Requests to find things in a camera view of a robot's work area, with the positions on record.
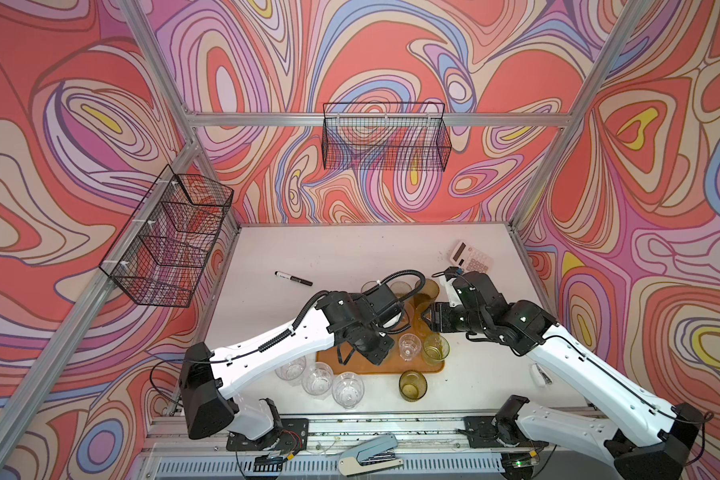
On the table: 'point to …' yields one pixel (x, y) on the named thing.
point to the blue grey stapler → (370, 455)
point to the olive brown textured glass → (430, 289)
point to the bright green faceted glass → (436, 348)
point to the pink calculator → (470, 258)
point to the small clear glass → (409, 346)
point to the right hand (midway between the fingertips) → (434, 322)
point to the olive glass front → (412, 386)
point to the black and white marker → (293, 278)
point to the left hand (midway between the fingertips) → (387, 351)
